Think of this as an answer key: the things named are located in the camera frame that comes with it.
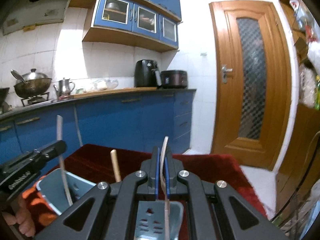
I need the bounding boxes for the light blue utensil box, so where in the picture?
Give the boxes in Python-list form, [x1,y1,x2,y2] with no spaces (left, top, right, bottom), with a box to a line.
[35,170,184,239]

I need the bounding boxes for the white plastic fork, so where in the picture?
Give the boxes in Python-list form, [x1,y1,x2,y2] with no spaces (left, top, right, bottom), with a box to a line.
[159,136,171,240]

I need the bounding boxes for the bamboo chopstick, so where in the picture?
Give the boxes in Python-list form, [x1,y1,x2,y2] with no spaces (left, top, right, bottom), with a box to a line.
[110,149,122,183]

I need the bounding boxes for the steel fork white handle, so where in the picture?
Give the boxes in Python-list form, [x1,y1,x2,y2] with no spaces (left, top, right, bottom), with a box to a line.
[56,115,73,206]

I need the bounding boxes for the person's left hand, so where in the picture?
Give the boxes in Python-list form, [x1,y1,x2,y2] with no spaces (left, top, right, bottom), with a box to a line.
[1,194,35,237]

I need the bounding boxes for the gas stove burner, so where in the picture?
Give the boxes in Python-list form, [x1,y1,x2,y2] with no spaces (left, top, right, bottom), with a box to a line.
[21,92,49,107]

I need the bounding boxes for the black wok far left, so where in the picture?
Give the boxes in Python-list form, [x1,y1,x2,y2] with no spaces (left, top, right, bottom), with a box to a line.
[0,87,10,107]

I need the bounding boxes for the wok with lid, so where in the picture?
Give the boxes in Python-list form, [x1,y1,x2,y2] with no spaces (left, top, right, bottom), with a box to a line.
[11,68,52,99]

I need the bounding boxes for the steel kettle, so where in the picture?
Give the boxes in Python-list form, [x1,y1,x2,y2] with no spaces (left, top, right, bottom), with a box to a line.
[53,78,75,98]

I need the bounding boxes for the blue base cabinets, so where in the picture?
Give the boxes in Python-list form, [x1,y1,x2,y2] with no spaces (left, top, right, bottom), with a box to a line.
[1,89,195,163]

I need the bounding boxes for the wooden niche shelf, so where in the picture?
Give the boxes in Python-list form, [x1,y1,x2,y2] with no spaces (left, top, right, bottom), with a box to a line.
[274,0,320,213]

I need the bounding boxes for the dark rice cooker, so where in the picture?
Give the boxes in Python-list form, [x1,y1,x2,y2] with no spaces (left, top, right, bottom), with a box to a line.
[161,70,188,88]

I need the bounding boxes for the wooden door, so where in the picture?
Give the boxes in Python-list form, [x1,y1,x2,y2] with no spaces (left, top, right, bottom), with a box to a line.
[210,0,291,170]

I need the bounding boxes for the black air fryer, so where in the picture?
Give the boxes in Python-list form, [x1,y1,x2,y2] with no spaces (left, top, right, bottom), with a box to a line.
[134,59,162,88]

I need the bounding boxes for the range hood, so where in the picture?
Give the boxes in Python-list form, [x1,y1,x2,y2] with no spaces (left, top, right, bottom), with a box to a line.
[1,0,71,35]

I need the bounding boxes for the white plastic bag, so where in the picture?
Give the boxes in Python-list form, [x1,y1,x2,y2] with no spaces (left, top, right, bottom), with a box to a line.
[307,41,320,75]

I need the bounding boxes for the metal door handle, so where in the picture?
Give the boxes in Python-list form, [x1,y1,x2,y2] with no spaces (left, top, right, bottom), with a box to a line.
[221,64,233,84]

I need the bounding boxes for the blue glass-door wall cabinet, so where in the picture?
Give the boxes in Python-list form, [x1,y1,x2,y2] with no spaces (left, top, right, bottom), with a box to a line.
[82,0,178,53]

